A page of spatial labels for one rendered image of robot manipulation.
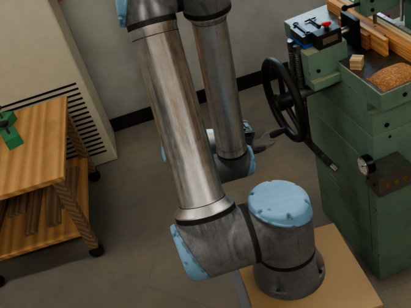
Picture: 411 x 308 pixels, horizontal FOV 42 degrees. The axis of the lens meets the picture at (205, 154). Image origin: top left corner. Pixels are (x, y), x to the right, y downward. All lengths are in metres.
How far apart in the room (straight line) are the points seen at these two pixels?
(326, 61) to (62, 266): 1.59
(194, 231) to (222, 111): 0.34
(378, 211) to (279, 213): 0.74
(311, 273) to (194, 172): 0.41
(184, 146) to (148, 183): 1.65
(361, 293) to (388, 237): 0.65
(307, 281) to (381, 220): 0.64
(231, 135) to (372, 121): 0.44
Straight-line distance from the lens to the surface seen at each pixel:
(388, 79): 1.59
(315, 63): 1.69
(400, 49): 1.71
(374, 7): 1.73
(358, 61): 1.66
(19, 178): 2.36
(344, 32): 1.77
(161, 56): 1.21
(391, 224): 2.02
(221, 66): 1.34
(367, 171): 1.67
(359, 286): 1.45
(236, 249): 1.27
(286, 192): 1.31
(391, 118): 1.71
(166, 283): 2.38
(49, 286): 2.62
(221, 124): 1.44
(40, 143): 2.50
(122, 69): 3.15
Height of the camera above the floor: 1.79
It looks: 38 degrees down
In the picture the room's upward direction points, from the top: 17 degrees counter-clockwise
